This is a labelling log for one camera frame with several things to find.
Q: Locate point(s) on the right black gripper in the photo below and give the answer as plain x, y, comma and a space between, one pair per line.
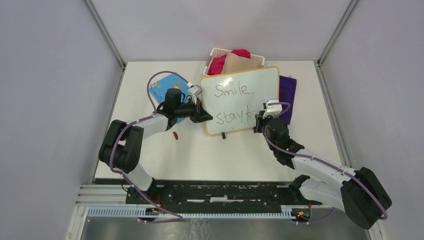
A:
260, 120

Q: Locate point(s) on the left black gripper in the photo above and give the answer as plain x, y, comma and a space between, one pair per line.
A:
199, 114

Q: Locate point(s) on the red marker cap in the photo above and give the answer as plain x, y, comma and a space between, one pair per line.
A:
175, 135

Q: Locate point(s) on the yellow framed whiteboard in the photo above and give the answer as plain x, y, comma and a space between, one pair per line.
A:
233, 99

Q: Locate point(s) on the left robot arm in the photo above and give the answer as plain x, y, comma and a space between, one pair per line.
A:
122, 144

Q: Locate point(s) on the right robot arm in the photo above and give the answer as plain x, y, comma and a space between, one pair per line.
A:
356, 192

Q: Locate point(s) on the purple cloth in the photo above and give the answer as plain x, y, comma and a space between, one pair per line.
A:
287, 91

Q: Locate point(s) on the red cloth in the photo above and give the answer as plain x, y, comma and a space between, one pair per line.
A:
218, 59

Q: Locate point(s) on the beige cloth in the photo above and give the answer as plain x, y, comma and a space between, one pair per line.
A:
235, 63

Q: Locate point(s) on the white plastic basket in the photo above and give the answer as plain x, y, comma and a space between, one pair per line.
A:
259, 58

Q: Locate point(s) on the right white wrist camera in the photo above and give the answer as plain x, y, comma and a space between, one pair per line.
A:
272, 108

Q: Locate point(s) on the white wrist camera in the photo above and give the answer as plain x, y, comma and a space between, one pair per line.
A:
272, 108
194, 91

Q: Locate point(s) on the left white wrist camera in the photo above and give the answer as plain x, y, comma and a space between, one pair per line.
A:
194, 91

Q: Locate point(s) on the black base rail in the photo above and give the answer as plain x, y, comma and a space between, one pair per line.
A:
225, 197

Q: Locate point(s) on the white comb cable duct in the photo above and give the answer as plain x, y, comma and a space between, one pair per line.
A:
144, 212

